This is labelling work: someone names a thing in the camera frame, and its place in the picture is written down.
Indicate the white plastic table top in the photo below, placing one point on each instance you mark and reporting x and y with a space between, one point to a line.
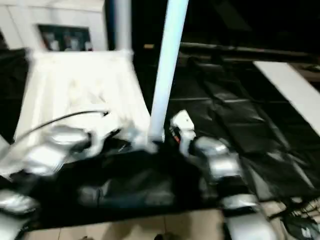
75 75

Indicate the dark metal rod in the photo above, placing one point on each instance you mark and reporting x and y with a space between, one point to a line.
250 51

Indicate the black pouch white label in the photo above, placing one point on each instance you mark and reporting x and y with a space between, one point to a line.
302 228

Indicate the small white box red base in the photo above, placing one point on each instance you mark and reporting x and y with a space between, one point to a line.
87 46

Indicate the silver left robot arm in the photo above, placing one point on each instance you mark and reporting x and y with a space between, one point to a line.
65 136

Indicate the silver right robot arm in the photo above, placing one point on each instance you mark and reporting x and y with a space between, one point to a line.
220 162

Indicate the black bag with yellow label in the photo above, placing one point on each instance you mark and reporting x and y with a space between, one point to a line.
250 20

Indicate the white flat object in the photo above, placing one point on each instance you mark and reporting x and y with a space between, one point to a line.
287 82

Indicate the white glass door cabinet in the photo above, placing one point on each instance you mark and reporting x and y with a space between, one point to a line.
62 12

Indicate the dark right robot foot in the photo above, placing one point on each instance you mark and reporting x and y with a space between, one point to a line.
166 236

